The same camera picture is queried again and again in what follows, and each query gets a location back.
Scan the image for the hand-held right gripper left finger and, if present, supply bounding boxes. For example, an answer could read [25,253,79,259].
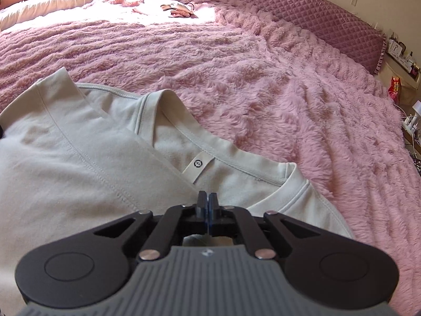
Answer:
[93,191,208,260]

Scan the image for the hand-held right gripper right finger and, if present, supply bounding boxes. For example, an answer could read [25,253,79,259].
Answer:
[208,191,321,259]

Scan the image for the white printed sweatshirt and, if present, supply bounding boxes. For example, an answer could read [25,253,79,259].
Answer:
[0,67,356,316]

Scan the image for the pink fluffy blanket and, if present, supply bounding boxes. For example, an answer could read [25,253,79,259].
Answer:
[0,0,421,316]

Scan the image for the small pink white garment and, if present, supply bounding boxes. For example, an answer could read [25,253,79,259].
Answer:
[133,1,199,18]

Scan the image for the purple quilted headboard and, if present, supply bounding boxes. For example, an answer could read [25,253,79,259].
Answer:
[163,0,386,76]

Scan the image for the red snack bag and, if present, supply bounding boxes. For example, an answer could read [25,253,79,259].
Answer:
[388,76,402,104]

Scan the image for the cream bedside shelf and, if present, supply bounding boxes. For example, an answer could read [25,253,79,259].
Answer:
[383,33,421,83]

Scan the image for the white window seat cushion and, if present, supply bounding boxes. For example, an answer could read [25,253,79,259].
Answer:
[0,0,109,30]

